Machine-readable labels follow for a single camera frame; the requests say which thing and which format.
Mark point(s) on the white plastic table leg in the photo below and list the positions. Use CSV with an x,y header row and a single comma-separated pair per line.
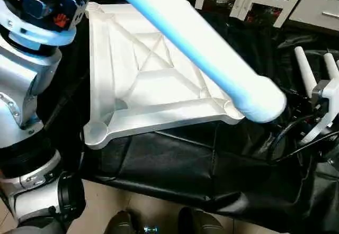
x,y
201,48
331,67
306,72

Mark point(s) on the white plastic table top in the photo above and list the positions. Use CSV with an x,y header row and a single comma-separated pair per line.
x,y
143,86

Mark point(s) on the white drawer unit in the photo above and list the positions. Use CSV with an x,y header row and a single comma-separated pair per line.
x,y
318,11

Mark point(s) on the black mat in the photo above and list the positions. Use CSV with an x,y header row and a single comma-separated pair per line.
x,y
185,165

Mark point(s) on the grey right robot foot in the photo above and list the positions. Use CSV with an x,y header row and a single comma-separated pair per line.
x,y
201,221

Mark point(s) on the grey robot foot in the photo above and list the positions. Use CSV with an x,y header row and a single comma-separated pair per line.
x,y
201,221
122,223

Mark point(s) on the grey left robot foot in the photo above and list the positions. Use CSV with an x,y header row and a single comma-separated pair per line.
x,y
122,223

